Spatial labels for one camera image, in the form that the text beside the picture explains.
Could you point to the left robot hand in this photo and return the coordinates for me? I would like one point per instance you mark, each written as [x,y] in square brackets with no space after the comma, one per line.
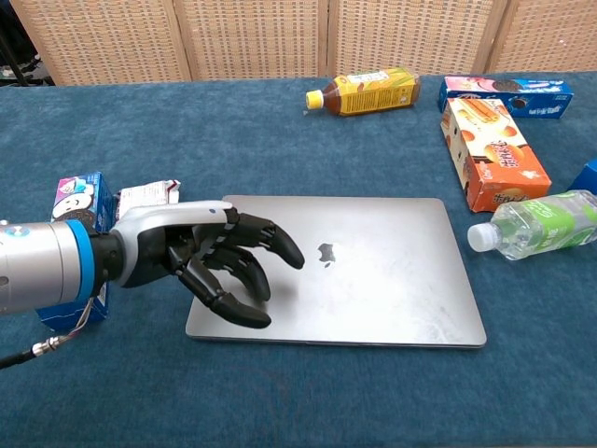
[154,242]

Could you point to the silver laptop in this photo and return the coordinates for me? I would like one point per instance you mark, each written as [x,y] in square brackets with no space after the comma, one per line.
[373,280]

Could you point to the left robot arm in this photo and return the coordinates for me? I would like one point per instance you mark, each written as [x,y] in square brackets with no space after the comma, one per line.
[42,266]

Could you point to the white snack packet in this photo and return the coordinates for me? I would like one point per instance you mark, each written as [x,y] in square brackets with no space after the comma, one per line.
[144,193]

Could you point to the purple blue Oreo box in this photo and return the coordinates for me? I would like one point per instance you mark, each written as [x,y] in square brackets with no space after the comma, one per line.
[79,196]

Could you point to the blue table mat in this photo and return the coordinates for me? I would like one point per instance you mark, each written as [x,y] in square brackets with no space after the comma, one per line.
[233,140]

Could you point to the wicker folding screen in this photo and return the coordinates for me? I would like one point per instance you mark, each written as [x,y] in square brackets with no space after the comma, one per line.
[261,37]

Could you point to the black tripod stand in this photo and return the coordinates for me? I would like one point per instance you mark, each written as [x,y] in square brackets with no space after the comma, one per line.
[11,60]

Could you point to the yellow tea bottle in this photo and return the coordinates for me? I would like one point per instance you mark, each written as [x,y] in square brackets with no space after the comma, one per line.
[373,92]

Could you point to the orange biscuit box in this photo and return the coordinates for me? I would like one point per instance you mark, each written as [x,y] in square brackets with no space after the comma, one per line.
[499,158]

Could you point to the clear green label water bottle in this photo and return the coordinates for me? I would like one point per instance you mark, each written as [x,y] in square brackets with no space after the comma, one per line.
[541,224]

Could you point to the long pink blue Oreo box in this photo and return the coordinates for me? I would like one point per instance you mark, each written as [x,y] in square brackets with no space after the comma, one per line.
[536,95]

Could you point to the wide pink blue Oreo box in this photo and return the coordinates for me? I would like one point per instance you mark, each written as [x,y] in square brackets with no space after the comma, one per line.
[587,179]

